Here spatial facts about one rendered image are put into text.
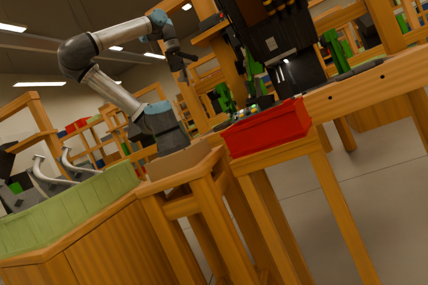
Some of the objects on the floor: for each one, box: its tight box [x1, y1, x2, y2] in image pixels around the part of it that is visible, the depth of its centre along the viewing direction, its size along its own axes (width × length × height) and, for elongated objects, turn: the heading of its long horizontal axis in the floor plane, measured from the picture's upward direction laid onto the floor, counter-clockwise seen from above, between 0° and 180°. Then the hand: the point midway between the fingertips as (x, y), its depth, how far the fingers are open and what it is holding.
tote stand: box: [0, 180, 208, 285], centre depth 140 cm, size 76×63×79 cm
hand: (188, 83), depth 140 cm, fingers closed
